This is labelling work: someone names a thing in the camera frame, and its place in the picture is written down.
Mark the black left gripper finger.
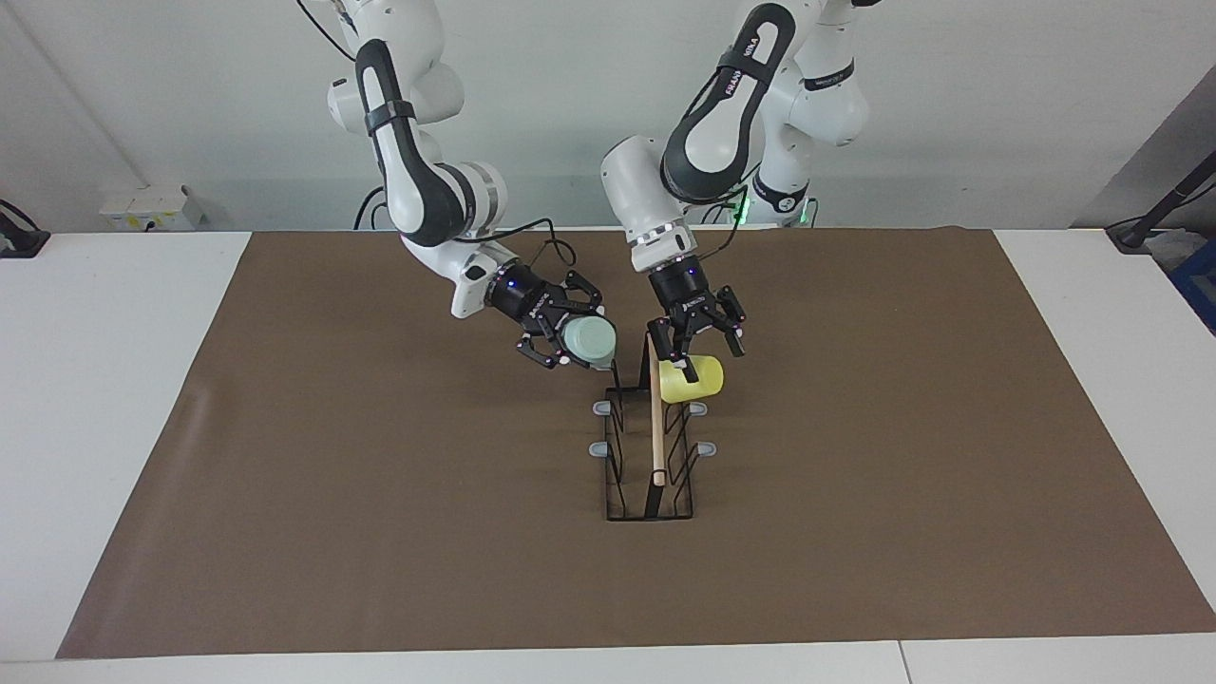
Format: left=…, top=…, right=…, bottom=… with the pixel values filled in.
left=708, top=285, right=747, bottom=357
left=649, top=318, right=687, bottom=367

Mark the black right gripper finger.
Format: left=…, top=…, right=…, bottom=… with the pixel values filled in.
left=559, top=271, right=606, bottom=316
left=518, top=328, right=571, bottom=371

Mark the pale green plastic cup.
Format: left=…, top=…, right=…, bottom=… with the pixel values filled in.
left=559, top=316, right=618, bottom=371

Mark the yellow plastic cup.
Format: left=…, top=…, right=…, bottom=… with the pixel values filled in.
left=658, top=353, right=725, bottom=405

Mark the brown table mat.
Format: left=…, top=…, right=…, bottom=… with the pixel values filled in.
left=55, top=226, right=1216, bottom=659

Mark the white power socket box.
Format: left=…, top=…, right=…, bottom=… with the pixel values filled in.
left=100, top=183, right=205, bottom=232

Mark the black stand pole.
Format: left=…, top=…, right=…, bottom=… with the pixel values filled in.
left=1105, top=152, right=1216, bottom=253

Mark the blue box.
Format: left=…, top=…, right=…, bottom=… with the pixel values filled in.
left=1167, top=237, right=1216, bottom=333

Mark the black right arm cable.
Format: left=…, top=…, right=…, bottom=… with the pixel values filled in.
left=483, top=217, right=577, bottom=269

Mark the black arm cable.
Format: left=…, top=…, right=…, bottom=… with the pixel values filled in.
left=483, top=217, right=577, bottom=269
left=698, top=185, right=753, bottom=262

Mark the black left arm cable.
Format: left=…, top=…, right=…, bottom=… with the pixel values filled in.
left=698, top=185, right=753, bottom=262

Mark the black wire cup rack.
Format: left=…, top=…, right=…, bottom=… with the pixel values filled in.
left=589, top=331, right=719, bottom=522

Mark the black base cable bundle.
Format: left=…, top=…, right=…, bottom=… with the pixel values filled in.
left=353, top=185, right=392, bottom=231

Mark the black clamp mount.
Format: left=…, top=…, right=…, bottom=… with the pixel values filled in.
left=0, top=199, right=50, bottom=259

